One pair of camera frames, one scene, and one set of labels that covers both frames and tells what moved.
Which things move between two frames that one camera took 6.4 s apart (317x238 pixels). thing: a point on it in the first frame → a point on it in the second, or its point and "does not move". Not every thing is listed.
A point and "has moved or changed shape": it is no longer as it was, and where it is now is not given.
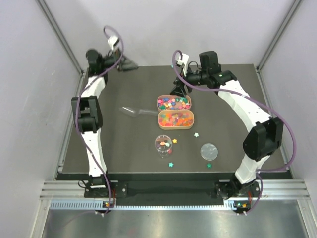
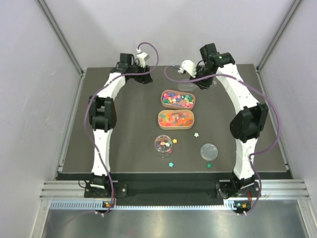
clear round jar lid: (209, 151) does not move
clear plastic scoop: (134, 113) has moved or changed shape
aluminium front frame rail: (294, 189) does not move
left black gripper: (119, 61) → (144, 78)
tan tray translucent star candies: (176, 119) does not move
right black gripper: (179, 90) → (202, 85)
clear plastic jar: (163, 143) does not move
